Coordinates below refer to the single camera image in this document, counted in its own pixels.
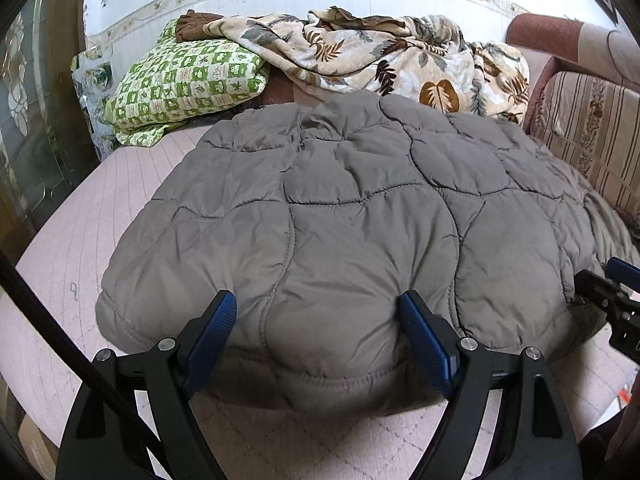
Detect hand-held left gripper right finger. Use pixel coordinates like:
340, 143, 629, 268
397, 289, 583, 480

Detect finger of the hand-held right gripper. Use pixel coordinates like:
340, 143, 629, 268
606, 256, 640, 288
575, 269, 640, 315

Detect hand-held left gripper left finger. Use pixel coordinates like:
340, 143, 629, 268
55, 289, 238, 480

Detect olive quilted hooded jacket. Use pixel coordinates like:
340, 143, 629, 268
95, 91, 640, 418

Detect pink striped sofa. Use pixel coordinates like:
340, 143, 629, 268
505, 12, 640, 233

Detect pink quilted bed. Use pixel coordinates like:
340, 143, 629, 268
0, 125, 640, 480

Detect dark red pillow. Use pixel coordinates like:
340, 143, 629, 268
257, 77, 321, 111

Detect green checked pillow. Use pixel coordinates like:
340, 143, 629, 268
102, 19, 271, 147

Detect green printed plastic bag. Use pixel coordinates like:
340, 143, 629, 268
70, 47, 118, 161

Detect wooden door with glass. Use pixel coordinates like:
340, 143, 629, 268
0, 0, 101, 241

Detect leaf print blanket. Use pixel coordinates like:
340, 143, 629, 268
215, 6, 531, 123

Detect brown cloth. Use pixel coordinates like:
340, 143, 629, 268
175, 9, 226, 43

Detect black cable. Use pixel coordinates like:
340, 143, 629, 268
0, 250, 161, 480

